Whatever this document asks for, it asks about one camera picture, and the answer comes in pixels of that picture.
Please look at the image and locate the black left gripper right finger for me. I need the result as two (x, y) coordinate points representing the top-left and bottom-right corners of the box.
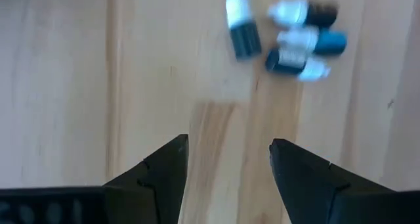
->
(269, 138), (394, 224)

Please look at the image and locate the small blue food coloring bottle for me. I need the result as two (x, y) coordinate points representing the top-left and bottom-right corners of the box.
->
(276, 26), (348, 57)

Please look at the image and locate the small brown food coloring bottle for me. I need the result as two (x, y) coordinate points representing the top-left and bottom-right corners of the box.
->
(266, 0), (339, 30)

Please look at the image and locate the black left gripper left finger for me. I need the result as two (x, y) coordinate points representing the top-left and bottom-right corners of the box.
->
(104, 134), (190, 224)

